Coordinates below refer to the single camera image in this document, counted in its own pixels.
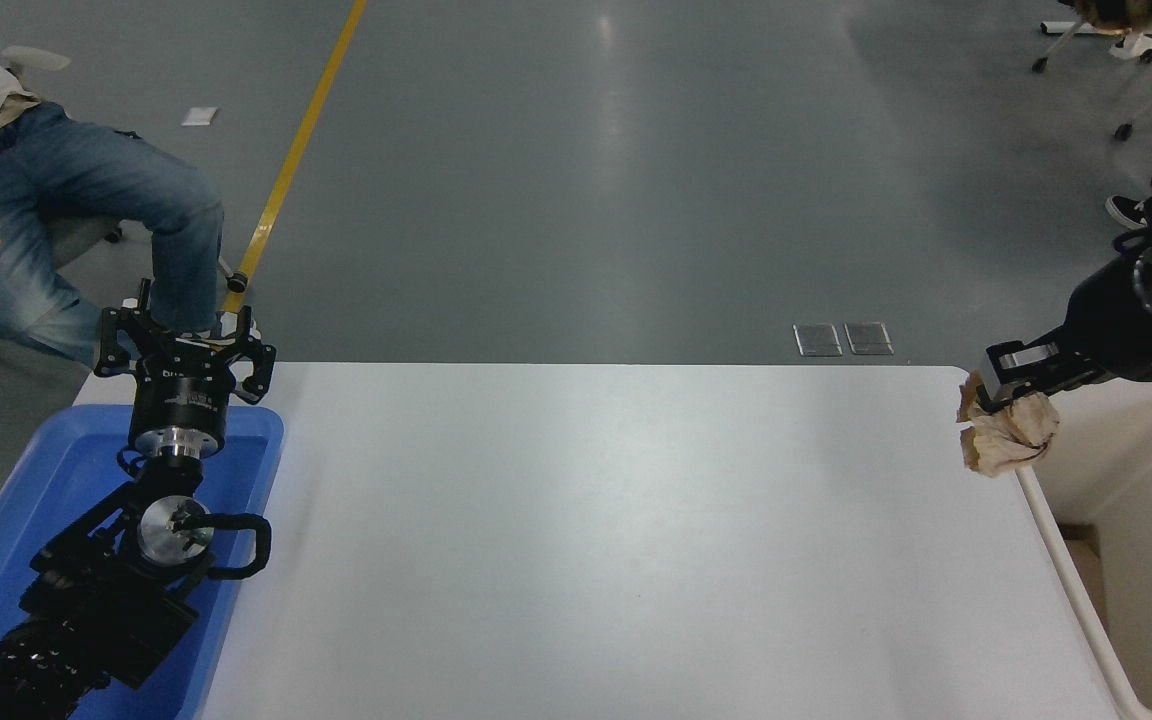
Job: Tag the white paper scrap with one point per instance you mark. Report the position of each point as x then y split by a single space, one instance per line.
199 116

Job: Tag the blue plastic tray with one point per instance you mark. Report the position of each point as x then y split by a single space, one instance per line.
56 470

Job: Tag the seated person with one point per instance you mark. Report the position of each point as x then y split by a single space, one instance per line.
56 190

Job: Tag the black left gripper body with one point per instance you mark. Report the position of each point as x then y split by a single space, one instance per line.
181 400

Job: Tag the white chair base with castors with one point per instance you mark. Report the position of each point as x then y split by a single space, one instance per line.
1136 42

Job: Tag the brown fuzzy object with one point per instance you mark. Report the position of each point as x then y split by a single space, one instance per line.
1116 12

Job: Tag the metal floor plate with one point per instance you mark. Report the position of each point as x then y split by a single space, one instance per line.
868 338
817 339

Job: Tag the tan paper ball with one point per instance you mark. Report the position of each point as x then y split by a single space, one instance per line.
1011 440

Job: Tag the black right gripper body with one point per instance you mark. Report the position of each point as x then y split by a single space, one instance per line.
1111 325

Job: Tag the large pale bin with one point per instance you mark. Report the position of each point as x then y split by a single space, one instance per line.
1146 480

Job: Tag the standing person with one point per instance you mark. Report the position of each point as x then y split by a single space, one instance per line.
1126 212

